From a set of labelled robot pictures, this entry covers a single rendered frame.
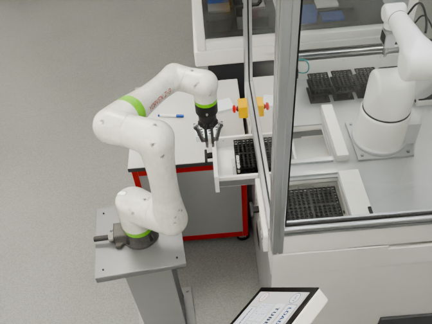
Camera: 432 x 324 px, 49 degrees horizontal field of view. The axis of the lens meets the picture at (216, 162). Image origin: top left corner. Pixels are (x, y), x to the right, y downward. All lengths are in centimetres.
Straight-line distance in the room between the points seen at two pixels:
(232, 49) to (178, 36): 189
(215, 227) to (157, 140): 133
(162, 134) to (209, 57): 132
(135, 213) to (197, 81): 54
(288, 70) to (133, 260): 111
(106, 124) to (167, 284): 91
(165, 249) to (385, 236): 84
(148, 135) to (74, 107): 256
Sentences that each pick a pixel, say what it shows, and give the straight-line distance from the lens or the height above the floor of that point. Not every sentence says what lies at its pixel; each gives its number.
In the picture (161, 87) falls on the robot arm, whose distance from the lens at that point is 178.
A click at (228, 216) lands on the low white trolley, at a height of 29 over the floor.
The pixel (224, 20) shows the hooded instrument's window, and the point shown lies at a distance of 265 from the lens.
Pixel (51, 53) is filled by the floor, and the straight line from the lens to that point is 472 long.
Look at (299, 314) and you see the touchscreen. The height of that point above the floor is 120.
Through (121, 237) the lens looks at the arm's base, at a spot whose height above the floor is 84.
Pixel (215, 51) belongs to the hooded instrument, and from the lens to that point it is 272.
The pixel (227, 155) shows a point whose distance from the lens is 219.
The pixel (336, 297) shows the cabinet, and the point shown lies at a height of 57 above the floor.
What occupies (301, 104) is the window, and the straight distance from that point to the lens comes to 124.
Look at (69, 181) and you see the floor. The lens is 343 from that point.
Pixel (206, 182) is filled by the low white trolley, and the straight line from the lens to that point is 241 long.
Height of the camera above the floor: 243
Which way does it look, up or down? 47 degrees down
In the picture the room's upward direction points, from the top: 5 degrees counter-clockwise
